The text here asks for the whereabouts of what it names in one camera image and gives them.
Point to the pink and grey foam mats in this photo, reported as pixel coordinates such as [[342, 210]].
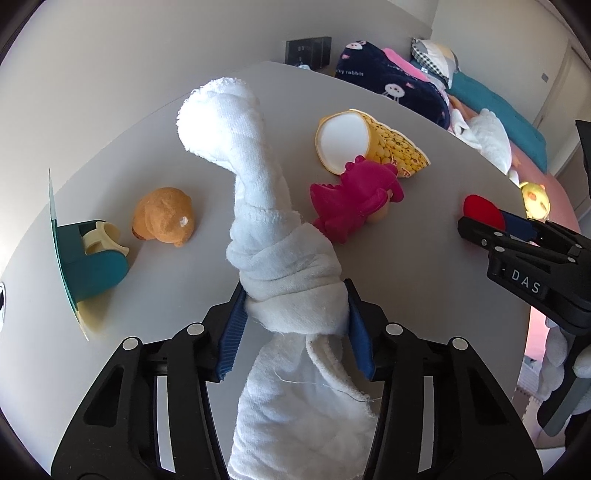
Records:
[[528, 392]]

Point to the white cloth on bed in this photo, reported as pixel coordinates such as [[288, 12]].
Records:
[[489, 138]]

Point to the navy printed blanket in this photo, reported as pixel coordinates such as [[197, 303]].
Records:
[[392, 83]]

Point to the patchwork pillow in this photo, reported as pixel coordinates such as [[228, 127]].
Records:
[[434, 57]]

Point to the yellow corn cup toy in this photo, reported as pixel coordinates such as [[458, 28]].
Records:
[[392, 143]]

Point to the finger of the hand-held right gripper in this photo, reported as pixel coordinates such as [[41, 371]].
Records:
[[521, 224], [508, 242]]

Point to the blue pacifier blister pack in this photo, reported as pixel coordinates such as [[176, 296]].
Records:
[[92, 272]]

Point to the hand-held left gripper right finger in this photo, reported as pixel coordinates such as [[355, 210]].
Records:
[[358, 337]]

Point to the yellow chick plush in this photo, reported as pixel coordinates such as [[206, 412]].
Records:
[[534, 201]]

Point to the pink dinosaur toy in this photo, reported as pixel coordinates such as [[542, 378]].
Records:
[[355, 194]]

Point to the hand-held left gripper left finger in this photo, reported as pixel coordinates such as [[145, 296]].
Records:
[[233, 332]]

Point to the teal long cushion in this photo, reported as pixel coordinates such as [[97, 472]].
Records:
[[498, 115]]

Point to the white fluffy cushion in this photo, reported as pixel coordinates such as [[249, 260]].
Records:
[[556, 360]]

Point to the pink bed sheet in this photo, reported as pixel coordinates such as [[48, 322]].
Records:
[[561, 198]]

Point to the black wall socket panel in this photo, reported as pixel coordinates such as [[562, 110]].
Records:
[[307, 50]]

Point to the orange bear toy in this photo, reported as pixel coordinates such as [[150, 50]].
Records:
[[161, 217]]

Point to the orange and red crab toy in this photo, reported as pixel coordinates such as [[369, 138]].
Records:
[[480, 207]]

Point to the white knotted towel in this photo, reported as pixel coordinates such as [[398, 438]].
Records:
[[258, 184]]

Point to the pink plush blanket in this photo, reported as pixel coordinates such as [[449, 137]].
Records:
[[397, 55]]

